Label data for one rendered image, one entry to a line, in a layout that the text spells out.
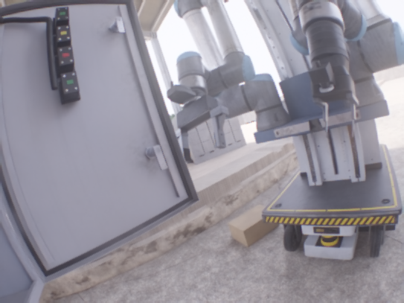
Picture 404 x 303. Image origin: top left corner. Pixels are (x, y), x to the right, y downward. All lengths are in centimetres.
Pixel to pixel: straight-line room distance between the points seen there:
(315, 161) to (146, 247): 130
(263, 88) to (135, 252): 140
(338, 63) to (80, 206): 52
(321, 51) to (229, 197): 162
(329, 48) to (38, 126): 53
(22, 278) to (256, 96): 103
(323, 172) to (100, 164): 109
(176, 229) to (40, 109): 140
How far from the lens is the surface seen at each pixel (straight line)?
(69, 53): 42
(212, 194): 174
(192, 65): 63
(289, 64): 112
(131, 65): 50
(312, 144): 111
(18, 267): 43
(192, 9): 109
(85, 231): 41
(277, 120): 95
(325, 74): 31
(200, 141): 317
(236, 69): 69
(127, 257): 161
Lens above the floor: 80
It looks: 5 degrees down
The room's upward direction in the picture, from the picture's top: 19 degrees counter-clockwise
